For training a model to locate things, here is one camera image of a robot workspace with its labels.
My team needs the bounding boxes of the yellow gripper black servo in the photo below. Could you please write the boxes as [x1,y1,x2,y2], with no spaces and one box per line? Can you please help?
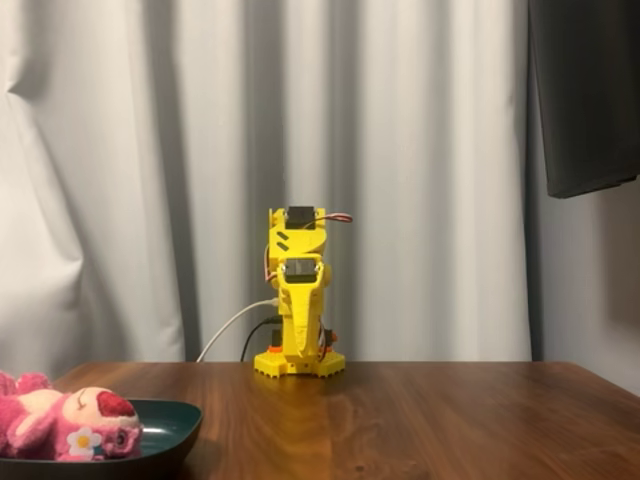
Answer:
[276,253,335,359]

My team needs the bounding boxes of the pink strawberry bear plush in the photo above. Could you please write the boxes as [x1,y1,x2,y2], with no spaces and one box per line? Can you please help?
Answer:
[0,370,146,463]

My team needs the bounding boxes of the dark green square bin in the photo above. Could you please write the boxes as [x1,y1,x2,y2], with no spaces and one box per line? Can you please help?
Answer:
[0,397,204,480]

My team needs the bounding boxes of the white curtain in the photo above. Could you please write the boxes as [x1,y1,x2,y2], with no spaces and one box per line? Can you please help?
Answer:
[0,0,549,416]

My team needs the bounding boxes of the black monitor corner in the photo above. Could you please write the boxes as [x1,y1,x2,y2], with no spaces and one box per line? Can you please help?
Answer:
[527,0,640,200]

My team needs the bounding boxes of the black power cable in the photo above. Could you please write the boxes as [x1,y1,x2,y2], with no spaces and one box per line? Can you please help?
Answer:
[239,314,281,364]

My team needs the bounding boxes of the white power cable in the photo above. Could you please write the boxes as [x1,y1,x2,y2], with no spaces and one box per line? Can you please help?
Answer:
[195,297,282,364]

